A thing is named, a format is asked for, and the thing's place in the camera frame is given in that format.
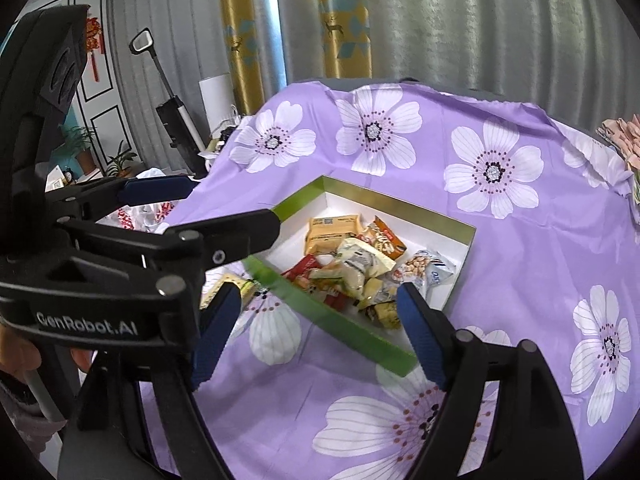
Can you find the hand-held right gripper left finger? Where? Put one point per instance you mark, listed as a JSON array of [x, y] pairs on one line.
[[217, 330]]

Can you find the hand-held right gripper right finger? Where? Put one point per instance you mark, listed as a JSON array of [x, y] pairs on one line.
[[422, 335]]

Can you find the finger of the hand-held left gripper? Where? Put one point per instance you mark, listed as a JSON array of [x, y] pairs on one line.
[[155, 189], [225, 240]]

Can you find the gold candy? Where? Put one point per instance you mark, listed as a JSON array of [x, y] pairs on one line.
[[380, 310]]

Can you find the yellow green biscuit pack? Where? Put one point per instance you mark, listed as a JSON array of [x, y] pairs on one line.
[[245, 287]]

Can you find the white nut snack packet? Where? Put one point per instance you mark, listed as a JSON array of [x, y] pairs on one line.
[[425, 267]]

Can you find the green cardboard box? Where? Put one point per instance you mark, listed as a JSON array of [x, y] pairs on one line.
[[345, 320]]

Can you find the red orange snack packet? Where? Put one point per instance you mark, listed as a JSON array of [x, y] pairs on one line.
[[302, 267]]

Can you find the pale green snack packet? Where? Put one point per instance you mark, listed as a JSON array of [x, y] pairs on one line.
[[360, 265]]

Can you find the orange panda snack bag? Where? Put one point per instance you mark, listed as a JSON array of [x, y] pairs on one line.
[[387, 242]]

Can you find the yellow cracker packet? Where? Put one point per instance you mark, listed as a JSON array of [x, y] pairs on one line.
[[330, 235]]

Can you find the person's left hand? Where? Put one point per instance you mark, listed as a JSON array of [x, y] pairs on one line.
[[17, 357]]

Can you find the white red plastic bag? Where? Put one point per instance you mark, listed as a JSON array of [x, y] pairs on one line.
[[150, 212]]

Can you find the potted green plant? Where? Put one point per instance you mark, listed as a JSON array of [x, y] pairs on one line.
[[122, 160], [80, 145]]

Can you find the black upright vacuum cleaner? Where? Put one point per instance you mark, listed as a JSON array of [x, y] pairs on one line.
[[175, 120]]

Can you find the white box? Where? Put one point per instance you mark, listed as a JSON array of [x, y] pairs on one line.
[[217, 100]]

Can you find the purple floral bedsheet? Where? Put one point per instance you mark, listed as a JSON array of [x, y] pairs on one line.
[[525, 260]]

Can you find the gold patterned curtain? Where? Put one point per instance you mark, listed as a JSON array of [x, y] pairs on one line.
[[345, 10]]

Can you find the stack of folded cloths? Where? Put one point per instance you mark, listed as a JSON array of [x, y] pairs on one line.
[[627, 145]]

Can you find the grey curtain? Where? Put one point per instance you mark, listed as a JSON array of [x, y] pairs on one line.
[[475, 25]]

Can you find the red knot wall decoration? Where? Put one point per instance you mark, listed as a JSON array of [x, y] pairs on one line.
[[94, 40]]

